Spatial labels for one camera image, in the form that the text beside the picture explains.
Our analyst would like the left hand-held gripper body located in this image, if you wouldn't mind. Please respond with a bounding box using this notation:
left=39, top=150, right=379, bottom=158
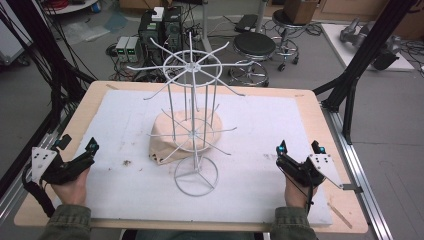
left=31, top=147, right=96, bottom=185

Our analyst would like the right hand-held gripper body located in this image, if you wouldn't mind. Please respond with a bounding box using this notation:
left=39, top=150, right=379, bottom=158
left=275, top=154, right=344, bottom=190

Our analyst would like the black frame with cables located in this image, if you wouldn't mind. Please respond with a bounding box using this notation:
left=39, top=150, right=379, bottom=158
left=0, top=0, right=98, bottom=134

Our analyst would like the black flat case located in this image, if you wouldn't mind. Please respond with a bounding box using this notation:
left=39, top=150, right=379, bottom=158
left=234, top=13, right=260, bottom=34

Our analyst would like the clear plastic sheet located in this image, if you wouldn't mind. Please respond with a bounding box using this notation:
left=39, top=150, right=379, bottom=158
left=62, top=12, right=130, bottom=45

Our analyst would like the black sleeved cable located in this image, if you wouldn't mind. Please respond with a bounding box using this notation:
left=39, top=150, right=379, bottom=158
left=21, top=162, right=56, bottom=218

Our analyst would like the person's right hand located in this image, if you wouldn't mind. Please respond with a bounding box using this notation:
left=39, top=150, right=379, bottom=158
left=284, top=173, right=318, bottom=210

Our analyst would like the chrome stool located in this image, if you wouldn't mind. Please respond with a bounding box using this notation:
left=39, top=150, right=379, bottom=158
left=271, top=8, right=301, bottom=73

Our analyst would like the grey power supply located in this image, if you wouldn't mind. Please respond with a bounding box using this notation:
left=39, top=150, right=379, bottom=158
left=126, top=36, right=142, bottom=63
left=115, top=36, right=130, bottom=63

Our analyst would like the white board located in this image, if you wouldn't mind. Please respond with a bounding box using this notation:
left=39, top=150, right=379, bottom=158
left=320, top=23, right=416, bottom=73

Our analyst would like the thin black cable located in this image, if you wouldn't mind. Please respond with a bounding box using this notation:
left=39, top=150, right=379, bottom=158
left=283, top=166, right=318, bottom=215

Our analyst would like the beige hat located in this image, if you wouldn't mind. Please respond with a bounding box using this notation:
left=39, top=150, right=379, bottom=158
left=148, top=109, right=224, bottom=166

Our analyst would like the black computer tower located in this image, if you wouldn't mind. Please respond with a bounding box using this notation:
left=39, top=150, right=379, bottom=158
left=162, top=5, right=184, bottom=54
left=137, top=11, right=165, bottom=65

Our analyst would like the black metal frame post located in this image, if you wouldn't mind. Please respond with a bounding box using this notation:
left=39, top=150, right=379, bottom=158
left=312, top=0, right=418, bottom=145

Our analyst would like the white wire rack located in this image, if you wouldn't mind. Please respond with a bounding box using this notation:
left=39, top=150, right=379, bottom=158
left=126, top=31, right=246, bottom=198

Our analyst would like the small white box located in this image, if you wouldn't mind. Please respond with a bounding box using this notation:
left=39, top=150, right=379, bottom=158
left=151, top=6, right=165, bottom=23

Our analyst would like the person's left hand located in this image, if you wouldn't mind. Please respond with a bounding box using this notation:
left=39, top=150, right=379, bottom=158
left=51, top=168, right=92, bottom=207

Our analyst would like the wooden stick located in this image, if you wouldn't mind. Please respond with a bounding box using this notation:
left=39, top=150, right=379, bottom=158
left=326, top=201, right=354, bottom=230

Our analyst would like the black round stool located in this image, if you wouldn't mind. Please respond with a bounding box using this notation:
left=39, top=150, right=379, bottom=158
left=227, top=31, right=278, bottom=88

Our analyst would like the cardboard box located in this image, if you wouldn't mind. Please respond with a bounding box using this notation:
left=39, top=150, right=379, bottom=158
left=283, top=0, right=320, bottom=25

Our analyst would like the metal bracket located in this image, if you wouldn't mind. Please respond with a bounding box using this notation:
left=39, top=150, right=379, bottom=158
left=341, top=183, right=364, bottom=195

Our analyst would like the aluminium rail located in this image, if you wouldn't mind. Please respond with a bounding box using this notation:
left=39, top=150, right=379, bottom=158
left=320, top=101, right=395, bottom=240
left=0, top=109, right=74, bottom=223

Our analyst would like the white foam mat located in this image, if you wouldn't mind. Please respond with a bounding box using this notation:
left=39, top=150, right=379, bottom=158
left=53, top=89, right=334, bottom=228

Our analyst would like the white table leg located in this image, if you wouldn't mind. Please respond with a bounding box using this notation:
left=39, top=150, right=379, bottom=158
left=199, top=0, right=215, bottom=54

